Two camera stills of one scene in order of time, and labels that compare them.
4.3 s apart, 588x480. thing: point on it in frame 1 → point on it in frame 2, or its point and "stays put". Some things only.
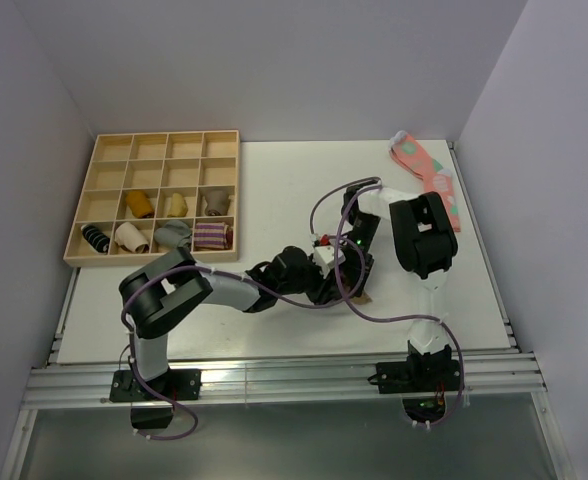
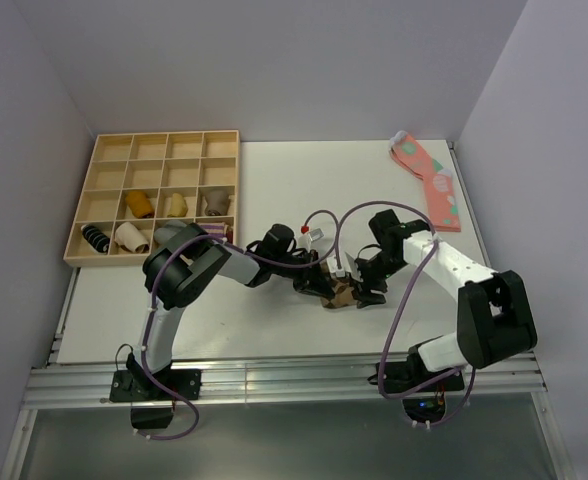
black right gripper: (364, 273) → (364, 287)
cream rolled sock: (128, 237) stays put
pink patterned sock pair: (436, 177) stays put
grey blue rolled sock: (175, 234) stays put
